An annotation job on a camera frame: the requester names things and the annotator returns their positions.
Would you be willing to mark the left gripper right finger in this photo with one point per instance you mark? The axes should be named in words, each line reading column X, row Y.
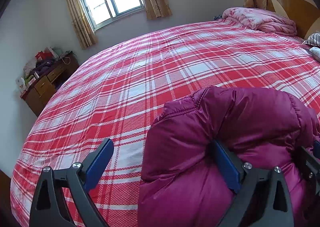
column 261, row 196

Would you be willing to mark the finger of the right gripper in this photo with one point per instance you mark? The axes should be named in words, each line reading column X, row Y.
column 316, row 148

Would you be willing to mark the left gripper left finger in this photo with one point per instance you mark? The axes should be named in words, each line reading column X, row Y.
column 49, row 207

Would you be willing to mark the magenta puffer jacket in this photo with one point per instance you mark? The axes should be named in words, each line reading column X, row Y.
column 181, row 184

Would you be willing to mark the pile of clothes on desk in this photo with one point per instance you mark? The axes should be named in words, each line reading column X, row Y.
column 35, row 66

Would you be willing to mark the brown wooden door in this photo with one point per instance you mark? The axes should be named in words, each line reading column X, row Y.
column 5, row 194

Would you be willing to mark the striped grey pillow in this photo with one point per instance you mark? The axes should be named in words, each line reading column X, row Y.
column 314, row 42

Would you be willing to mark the brown wooden desk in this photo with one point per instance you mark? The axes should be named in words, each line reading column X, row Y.
column 42, row 90

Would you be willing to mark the red plaid bed cover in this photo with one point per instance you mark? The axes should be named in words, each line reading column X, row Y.
column 118, row 92

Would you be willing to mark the white carton box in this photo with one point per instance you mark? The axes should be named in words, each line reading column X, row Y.
column 20, row 82

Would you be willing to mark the pink floral folded quilt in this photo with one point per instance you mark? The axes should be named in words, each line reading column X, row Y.
column 261, row 20

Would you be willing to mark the wooden headboard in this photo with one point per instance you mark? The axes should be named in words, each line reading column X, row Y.
column 304, row 13

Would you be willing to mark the red gift bag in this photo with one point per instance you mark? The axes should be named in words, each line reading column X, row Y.
column 43, row 55

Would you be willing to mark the left beige curtain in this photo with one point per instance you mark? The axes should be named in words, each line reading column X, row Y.
column 81, row 25

